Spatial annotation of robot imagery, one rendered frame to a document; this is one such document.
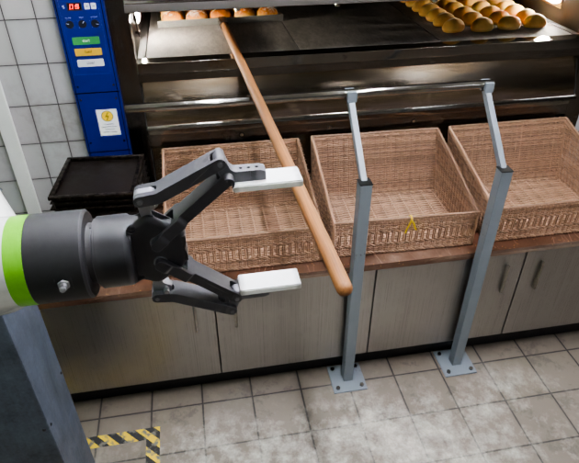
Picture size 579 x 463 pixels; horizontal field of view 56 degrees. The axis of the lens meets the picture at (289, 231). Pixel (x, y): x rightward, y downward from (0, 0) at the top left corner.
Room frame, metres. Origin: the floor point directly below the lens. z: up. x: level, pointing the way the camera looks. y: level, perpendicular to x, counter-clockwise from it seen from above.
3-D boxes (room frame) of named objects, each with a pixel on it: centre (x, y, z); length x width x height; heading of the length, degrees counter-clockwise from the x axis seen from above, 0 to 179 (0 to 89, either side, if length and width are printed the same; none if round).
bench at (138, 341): (1.81, -0.28, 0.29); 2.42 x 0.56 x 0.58; 100
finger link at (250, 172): (0.47, 0.05, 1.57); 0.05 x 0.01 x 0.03; 101
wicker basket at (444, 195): (1.85, -0.39, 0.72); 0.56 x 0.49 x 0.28; 99
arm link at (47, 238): (0.44, 0.23, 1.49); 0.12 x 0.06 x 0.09; 11
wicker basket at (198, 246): (1.75, 0.19, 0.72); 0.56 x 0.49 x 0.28; 100
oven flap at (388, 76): (2.11, -0.33, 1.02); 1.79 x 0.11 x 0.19; 100
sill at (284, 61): (2.14, -0.33, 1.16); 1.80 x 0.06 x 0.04; 100
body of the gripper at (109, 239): (0.45, 0.15, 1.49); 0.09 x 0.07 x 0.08; 101
